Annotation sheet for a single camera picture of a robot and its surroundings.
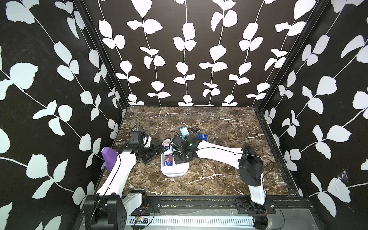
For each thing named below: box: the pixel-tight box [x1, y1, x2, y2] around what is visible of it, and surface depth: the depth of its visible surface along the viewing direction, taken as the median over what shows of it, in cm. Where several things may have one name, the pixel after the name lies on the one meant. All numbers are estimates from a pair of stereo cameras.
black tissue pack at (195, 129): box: [190, 125, 200, 134], surface depth 106 cm
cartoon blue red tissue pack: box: [163, 154, 173, 167], surface depth 88 cm
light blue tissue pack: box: [179, 126, 190, 137], surface depth 106 cm
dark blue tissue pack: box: [197, 133, 209, 142], surface depth 100 cm
